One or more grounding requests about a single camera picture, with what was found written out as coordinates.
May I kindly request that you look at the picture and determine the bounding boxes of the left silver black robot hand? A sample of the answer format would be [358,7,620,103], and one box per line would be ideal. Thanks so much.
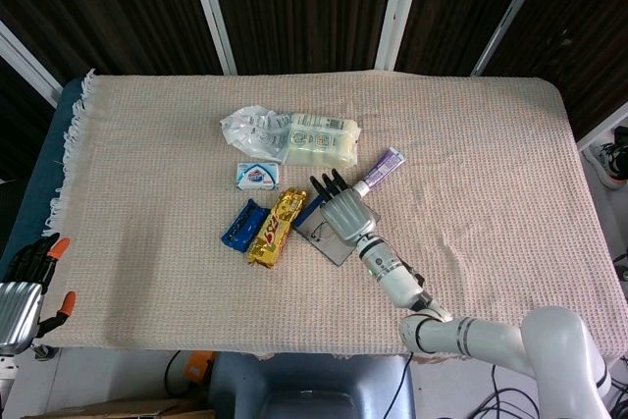
[0,232,78,357]

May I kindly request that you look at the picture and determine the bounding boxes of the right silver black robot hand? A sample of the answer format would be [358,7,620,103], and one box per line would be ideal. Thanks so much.
[308,168,380,248]

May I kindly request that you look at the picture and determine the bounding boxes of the thin-framed eyeglasses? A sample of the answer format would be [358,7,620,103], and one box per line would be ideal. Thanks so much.
[309,221,340,243]

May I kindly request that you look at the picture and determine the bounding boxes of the gray box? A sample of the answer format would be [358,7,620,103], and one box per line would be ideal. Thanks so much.
[291,194,382,268]

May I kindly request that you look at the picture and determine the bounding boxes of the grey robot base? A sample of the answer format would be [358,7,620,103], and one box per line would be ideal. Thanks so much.
[207,351,416,419]

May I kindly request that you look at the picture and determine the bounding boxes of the white blue soap box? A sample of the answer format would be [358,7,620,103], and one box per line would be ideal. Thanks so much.
[234,161,282,192]

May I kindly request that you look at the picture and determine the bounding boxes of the purple white toothpaste tube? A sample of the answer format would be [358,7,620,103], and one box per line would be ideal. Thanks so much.
[351,146,407,196]

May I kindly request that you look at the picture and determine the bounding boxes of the gold snack pack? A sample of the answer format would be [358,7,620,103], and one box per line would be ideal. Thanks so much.
[245,186,309,271]

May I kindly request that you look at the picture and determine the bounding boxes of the clear bag of pale rolls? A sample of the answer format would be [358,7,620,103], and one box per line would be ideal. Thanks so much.
[219,104,363,168]

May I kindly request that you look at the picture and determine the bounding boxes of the blue snack pack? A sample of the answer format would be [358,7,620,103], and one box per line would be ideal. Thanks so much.
[219,197,272,254]

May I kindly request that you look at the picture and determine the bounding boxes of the blue padded table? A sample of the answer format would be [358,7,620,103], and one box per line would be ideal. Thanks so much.
[0,76,95,284]

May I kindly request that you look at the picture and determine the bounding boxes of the beige waffle tablecloth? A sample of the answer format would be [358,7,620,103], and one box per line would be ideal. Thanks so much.
[40,68,628,362]

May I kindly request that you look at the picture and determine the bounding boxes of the orange floor object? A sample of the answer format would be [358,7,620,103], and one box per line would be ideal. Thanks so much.
[183,350,218,384]

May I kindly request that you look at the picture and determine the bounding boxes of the white black sneaker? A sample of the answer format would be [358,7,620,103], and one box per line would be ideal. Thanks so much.
[582,140,628,191]

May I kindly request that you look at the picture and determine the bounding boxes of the black cable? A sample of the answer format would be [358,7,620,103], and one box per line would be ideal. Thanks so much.
[163,349,197,398]

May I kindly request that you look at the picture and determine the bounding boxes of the white screen frame post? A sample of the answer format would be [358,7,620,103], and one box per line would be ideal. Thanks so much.
[575,101,628,153]
[374,0,428,72]
[183,0,239,77]
[0,20,64,109]
[470,0,556,78]

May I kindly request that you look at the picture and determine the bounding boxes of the black floor cables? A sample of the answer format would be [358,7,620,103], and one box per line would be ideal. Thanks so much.
[382,352,617,419]

